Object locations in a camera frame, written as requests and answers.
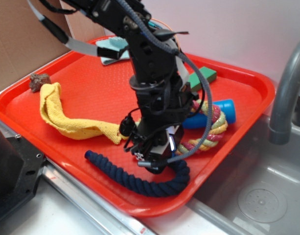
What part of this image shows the brown cardboard panel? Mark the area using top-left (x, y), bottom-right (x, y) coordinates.
top-left (0, 0), bottom-right (68, 91)

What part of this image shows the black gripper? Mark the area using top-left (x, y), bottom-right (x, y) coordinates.
top-left (119, 115), bottom-right (184, 174)

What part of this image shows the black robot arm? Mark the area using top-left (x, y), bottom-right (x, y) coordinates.
top-left (68, 0), bottom-right (196, 174)

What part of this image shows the grey flat ribbon cable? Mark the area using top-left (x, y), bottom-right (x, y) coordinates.
top-left (26, 0), bottom-right (123, 60)

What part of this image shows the light blue cloth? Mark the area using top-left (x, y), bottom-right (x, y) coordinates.
top-left (95, 36), bottom-right (130, 66)

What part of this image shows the dark blue rope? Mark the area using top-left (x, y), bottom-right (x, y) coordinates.
top-left (84, 150), bottom-right (191, 197)

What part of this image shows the green wooden block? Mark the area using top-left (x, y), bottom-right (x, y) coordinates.
top-left (188, 67), bottom-right (217, 92)

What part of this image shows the red plastic tray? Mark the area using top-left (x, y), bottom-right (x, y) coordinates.
top-left (0, 52), bottom-right (275, 218)

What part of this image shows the grey braided cable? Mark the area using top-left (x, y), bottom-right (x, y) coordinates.
top-left (115, 0), bottom-right (212, 167)

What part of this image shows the grey faucet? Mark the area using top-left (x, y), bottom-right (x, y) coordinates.
top-left (268, 42), bottom-right (300, 145)

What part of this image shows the yellow cloth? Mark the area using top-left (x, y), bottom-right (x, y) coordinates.
top-left (40, 82), bottom-right (128, 144)

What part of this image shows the brown rock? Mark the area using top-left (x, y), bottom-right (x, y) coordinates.
top-left (29, 73), bottom-right (51, 93)

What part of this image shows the blue plastic bottle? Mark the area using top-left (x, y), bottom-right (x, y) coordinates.
top-left (183, 99), bottom-right (236, 129)

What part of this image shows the grey sink basin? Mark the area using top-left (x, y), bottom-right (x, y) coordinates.
top-left (194, 116), bottom-right (300, 235)

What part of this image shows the multicolour twisted rope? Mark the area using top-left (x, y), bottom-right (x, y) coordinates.
top-left (135, 99), bottom-right (229, 156)

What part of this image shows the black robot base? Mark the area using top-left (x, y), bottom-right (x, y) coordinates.
top-left (0, 130), bottom-right (45, 222)

